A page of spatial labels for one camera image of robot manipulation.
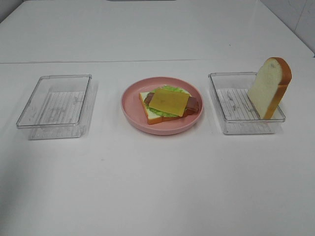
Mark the bacon strip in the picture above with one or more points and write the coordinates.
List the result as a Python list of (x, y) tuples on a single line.
[(191, 107), (160, 113)]

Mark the yellow cheese slice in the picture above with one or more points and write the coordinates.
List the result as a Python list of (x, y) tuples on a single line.
[(171, 102)]

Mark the clear plastic bread tray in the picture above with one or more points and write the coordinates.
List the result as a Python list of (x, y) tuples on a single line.
[(236, 113)]

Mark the white bread slice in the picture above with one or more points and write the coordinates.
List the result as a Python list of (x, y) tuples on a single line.
[(153, 118), (269, 86)]

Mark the clear plastic ingredient tray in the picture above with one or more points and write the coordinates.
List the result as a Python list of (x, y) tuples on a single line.
[(59, 107)]

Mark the pink round plate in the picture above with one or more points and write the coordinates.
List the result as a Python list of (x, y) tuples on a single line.
[(134, 111)]

